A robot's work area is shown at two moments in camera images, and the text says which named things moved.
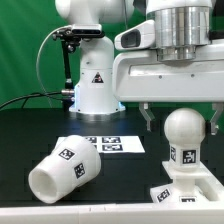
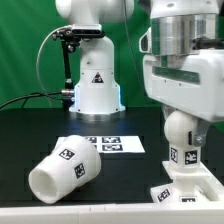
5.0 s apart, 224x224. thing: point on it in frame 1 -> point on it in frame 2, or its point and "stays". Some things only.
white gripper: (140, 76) -> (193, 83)
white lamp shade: (73, 162) stays
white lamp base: (183, 189) stays
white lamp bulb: (184, 128) stays
